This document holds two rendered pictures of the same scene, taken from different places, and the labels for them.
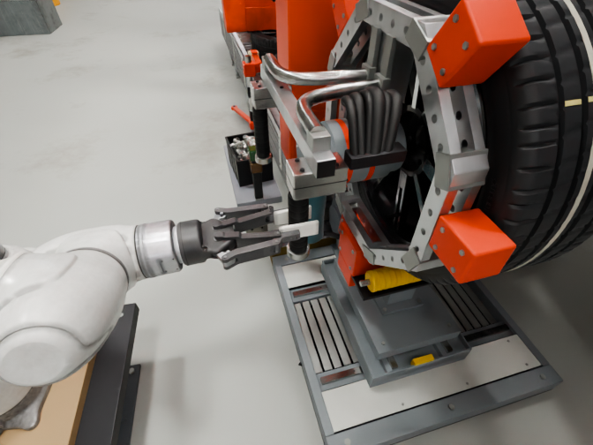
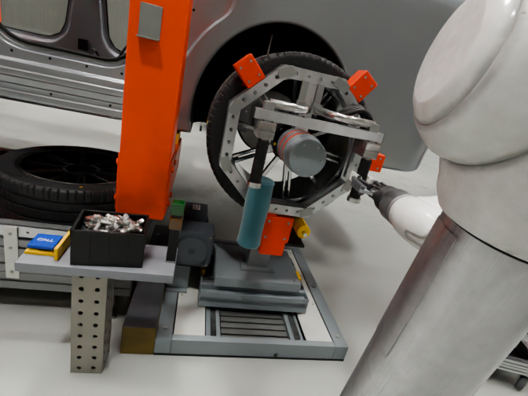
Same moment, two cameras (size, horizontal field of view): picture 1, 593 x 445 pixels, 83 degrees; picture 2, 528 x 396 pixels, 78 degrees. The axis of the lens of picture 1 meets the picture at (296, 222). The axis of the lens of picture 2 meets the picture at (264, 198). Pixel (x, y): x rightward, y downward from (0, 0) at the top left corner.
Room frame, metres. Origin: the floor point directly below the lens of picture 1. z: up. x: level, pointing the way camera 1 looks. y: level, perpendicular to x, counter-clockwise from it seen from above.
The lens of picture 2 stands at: (0.70, 1.05, 1.07)
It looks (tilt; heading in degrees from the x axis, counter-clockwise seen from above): 20 degrees down; 272
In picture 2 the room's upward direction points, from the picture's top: 13 degrees clockwise
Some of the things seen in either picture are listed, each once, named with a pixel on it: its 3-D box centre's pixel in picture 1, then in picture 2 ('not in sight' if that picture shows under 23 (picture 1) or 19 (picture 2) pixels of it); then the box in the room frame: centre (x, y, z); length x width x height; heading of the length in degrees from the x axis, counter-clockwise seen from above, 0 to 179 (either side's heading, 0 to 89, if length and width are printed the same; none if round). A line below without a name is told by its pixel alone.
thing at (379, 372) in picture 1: (386, 305); (250, 278); (0.72, -0.35, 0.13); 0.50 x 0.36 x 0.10; 16
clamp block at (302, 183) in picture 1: (316, 175); (365, 147); (0.45, -0.03, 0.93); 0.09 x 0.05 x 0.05; 106
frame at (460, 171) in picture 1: (378, 146); (295, 146); (0.67, -0.18, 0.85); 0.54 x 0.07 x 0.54; 16
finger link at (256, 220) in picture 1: (244, 223); (367, 187); (0.44, 0.09, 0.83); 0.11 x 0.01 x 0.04; 117
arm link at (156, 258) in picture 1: (162, 247); (398, 207); (0.38, 0.22, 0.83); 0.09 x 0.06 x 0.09; 15
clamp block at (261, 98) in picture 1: (271, 93); (264, 127); (0.78, 0.06, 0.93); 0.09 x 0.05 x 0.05; 106
